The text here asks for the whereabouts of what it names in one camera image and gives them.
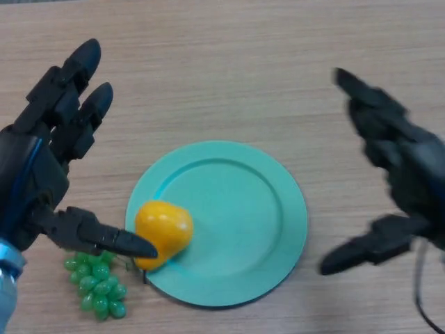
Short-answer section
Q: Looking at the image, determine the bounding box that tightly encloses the yellow pear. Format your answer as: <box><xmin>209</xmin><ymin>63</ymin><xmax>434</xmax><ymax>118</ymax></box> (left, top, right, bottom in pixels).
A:
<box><xmin>133</xmin><ymin>200</ymin><xmax>194</xmax><ymax>271</ymax></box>

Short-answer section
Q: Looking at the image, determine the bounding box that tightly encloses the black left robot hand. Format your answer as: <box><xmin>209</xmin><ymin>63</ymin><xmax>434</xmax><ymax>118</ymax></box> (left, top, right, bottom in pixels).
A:
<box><xmin>0</xmin><ymin>38</ymin><xmax>159</xmax><ymax>260</ymax></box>

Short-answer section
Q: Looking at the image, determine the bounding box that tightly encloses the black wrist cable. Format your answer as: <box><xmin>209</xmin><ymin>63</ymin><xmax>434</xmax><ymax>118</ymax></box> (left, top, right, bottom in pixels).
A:
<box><xmin>412</xmin><ymin>239</ymin><xmax>445</xmax><ymax>334</ymax></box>

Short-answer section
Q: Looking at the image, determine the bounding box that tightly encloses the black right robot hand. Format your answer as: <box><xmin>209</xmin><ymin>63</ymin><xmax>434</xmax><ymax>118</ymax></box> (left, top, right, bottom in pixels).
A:
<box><xmin>318</xmin><ymin>67</ymin><xmax>445</xmax><ymax>276</ymax></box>

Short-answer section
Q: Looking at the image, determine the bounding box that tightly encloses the green grape bunch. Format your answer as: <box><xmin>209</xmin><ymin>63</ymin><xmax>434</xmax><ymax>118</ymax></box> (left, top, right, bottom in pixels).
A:
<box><xmin>63</xmin><ymin>250</ymin><xmax>129</xmax><ymax>321</ymax></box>

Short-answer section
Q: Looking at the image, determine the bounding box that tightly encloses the green round plate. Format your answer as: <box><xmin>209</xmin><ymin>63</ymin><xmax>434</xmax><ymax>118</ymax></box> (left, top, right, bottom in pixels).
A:
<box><xmin>125</xmin><ymin>140</ymin><xmax>309</xmax><ymax>309</ymax></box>

